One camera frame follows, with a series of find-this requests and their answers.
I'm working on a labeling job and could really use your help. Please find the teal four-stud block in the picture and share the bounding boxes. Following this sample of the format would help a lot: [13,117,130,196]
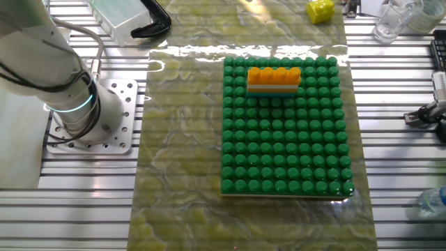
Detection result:
[246,91,297,99]

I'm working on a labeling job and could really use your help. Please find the yellow-orange four-stud block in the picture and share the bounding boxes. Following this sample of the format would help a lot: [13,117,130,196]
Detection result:
[246,87,300,94]
[247,66,302,87]

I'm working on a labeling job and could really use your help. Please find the white four-stud block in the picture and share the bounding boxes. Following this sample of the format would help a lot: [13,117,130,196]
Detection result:
[246,83,300,91]

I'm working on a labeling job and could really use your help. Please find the green marble pattern mat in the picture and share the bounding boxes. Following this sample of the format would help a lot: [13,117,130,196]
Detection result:
[127,0,379,251]

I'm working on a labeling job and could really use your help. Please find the green studded baseplate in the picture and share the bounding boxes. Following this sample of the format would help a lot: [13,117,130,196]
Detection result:
[221,55,355,201]

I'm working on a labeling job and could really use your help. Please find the translucent plastic box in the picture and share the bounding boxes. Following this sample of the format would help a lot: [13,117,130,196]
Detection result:
[86,0,153,48]

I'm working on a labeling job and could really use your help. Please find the lime yellow square block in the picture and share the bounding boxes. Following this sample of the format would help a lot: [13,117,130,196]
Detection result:
[305,0,336,24]

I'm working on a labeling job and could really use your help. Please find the clear glass cup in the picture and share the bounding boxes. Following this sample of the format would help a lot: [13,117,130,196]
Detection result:
[372,0,424,45]

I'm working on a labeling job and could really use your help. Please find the clear water bottle blue cap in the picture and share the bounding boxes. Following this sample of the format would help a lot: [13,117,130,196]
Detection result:
[417,185,446,216]

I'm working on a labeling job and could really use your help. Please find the black keyboard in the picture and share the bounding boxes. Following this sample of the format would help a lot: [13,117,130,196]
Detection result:
[430,29,446,73]

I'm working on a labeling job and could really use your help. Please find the clear tape roll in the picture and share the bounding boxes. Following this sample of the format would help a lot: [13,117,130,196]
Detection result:
[407,0,446,34]

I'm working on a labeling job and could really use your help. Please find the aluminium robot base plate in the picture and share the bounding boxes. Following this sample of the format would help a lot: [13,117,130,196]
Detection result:
[45,78,139,155]

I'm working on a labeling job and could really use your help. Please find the black base cables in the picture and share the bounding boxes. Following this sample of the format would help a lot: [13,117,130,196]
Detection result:
[0,38,102,144]

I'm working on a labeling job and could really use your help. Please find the grey base cable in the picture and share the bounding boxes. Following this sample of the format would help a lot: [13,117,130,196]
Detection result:
[52,17,105,82]

